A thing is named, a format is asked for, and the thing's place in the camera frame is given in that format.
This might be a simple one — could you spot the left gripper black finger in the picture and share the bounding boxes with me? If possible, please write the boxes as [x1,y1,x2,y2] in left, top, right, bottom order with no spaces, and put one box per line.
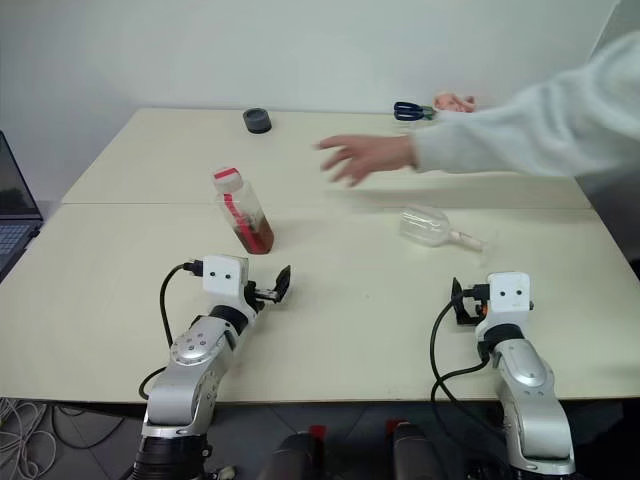
[272,264,294,305]

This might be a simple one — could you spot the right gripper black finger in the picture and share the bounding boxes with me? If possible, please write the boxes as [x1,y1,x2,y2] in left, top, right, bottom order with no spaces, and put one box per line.
[450,276,467,327]

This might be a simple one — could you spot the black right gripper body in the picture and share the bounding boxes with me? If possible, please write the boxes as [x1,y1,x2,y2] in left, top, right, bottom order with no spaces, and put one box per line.
[461,283,490,326]

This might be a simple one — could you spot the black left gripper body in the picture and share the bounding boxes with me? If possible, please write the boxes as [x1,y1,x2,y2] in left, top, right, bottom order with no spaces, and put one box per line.
[243,280,278,316]

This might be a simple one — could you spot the clear bottle with red label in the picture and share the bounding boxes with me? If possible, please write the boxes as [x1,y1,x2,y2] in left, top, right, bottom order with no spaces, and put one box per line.
[214,180,277,256]

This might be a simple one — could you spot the clear wine glass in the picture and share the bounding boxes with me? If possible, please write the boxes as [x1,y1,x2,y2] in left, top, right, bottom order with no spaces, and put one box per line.
[398,205,494,267]

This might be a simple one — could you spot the person's bare hand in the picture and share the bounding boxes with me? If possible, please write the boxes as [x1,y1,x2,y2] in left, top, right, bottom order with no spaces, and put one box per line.
[313,133,419,189]

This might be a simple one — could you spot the white bottle cap pink stripe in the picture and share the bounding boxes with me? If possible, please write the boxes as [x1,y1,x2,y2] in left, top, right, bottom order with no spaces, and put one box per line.
[212,168,245,195]

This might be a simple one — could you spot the grey partition panel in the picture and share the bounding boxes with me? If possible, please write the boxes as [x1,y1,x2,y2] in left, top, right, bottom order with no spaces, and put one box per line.
[574,0,640,282]

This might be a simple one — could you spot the pink cloth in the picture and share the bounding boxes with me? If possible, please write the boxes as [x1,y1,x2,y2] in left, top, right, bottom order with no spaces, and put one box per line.
[431,91,477,115]

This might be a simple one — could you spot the dark grey laptop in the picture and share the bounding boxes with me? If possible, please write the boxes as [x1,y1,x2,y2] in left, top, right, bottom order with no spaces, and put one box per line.
[0,130,45,282]

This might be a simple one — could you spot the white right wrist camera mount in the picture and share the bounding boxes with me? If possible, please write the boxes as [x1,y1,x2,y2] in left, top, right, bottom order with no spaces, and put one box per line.
[486,271,533,327]

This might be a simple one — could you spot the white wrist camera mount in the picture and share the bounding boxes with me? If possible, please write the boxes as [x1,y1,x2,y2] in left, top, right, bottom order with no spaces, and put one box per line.
[486,271,533,327]
[201,254,250,308]

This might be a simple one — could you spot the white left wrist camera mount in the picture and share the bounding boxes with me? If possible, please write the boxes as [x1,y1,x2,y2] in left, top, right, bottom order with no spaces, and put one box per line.
[201,254,250,308]

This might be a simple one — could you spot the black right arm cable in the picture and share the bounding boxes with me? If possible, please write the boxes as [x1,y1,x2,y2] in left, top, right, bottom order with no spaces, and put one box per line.
[429,283,511,461]

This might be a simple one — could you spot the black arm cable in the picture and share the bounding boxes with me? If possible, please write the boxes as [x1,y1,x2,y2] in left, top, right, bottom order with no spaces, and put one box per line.
[138,259,205,401]
[429,283,511,461]

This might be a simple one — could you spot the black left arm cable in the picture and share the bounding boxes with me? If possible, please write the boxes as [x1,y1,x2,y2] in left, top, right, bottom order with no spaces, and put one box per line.
[138,259,205,401]

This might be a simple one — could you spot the blue handled scissors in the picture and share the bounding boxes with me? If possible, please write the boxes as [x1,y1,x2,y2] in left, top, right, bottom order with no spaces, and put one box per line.
[392,100,437,123]

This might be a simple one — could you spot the white floor cables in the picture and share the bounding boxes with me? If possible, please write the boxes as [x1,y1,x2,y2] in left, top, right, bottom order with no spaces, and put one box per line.
[0,397,57,480]

